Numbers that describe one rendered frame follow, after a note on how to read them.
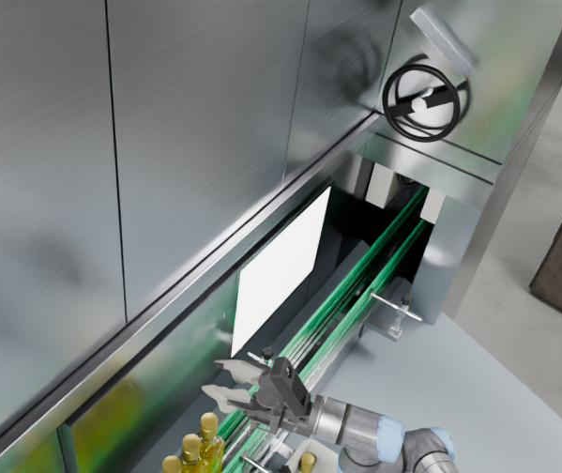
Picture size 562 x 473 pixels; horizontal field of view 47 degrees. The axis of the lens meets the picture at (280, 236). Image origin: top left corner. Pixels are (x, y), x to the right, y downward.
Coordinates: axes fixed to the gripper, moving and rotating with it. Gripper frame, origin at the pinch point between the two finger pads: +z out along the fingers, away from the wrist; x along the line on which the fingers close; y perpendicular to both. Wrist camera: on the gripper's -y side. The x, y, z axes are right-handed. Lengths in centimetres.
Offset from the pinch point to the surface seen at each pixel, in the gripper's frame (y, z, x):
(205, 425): 15.7, 0.5, -1.3
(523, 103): -25, -46, 83
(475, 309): 132, -79, 174
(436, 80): -23, -25, 88
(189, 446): 15.7, 1.7, -6.5
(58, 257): -33.8, 19.5, -13.0
